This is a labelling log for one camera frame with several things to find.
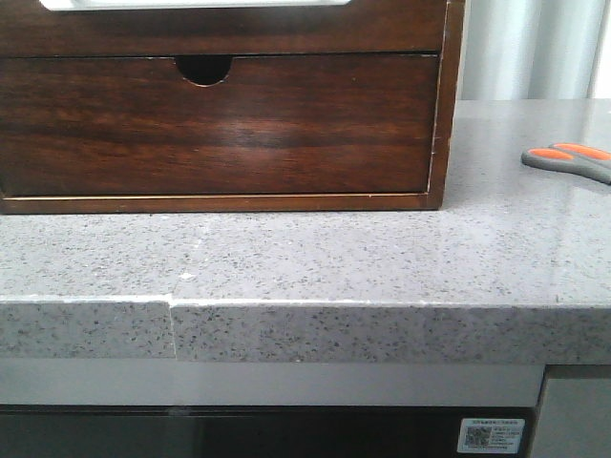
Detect grey orange handled scissors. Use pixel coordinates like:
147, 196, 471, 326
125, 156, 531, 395
521, 143, 610, 185

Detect black oven under counter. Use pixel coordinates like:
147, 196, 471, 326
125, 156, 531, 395
1, 405, 534, 457

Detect white QR code sticker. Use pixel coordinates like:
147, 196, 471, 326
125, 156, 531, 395
457, 418, 526, 454

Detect grey curtain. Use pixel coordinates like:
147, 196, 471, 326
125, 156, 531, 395
458, 1, 610, 100

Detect dark wooden drawer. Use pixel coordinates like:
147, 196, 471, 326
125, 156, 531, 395
1, 53, 438, 197

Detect dark wooden drawer cabinet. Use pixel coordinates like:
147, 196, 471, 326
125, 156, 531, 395
1, 1, 465, 214

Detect white tray on cabinet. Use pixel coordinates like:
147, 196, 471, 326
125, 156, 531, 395
41, 0, 350, 11

